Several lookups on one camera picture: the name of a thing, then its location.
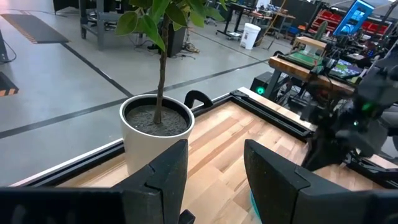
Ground blue tilted display panel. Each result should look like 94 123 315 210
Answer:
332 0 376 37

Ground black aluminium table frame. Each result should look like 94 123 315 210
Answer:
9 88 398 189

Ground workbench with grey legs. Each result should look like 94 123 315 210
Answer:
267 35 364 100

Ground black table clamp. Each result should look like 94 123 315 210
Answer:
183 90 215 110

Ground black mat with hazard stripe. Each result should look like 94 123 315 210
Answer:
0 72 19 97
0 13 70 44

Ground white trash bin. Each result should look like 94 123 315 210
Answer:
239 22 262 50

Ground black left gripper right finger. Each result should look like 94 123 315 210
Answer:
243 139 398 224

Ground black box with green light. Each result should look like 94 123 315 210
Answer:
250 71 274 97

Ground black desk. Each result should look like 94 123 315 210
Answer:
216 1 262 40

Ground red storage bins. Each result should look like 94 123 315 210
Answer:
312 9 391 35

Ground black cabinet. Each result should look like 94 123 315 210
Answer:
158 21 187 58

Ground white plant pot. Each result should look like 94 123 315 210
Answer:
119 94 196 175

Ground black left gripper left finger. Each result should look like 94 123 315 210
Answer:
0 138 189 224

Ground grey metal table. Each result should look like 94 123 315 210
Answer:
79 0 131 50

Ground teal plate with blue tape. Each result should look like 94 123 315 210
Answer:
249 190 261 224

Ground green potted tree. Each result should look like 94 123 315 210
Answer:
114 0 229 125

